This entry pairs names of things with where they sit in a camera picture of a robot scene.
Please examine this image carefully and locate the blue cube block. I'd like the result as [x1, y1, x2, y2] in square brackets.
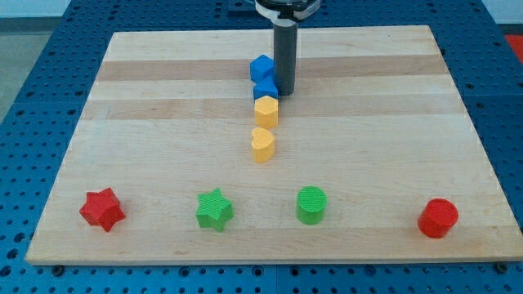
[249, 55, 275, 82]

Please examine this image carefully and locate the red cylinder block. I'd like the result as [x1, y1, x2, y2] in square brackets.
[418, 198, 459, 238]

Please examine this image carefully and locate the green star block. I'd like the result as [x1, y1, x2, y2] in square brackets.
[195, 188, 234, 232]

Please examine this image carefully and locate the yellow hexagon block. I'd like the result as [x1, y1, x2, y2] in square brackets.
[254, 96, 279, 129]

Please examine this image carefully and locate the green cylinder block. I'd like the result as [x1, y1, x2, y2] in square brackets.
[296, 186, 327, 225]

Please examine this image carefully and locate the blue triangle block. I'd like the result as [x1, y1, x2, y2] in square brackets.
[253, 76, 279, 100]

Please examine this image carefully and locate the red star block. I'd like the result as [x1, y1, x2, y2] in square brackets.
[79, 188, 126, 232]

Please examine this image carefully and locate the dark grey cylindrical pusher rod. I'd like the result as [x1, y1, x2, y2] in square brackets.
[273, 20, 297, 96]

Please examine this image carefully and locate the wooden board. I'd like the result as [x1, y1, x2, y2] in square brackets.
[25, 25, 522, 265]

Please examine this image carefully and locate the yellow heart block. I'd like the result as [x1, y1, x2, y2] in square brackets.
[251, 127, 275, 163]

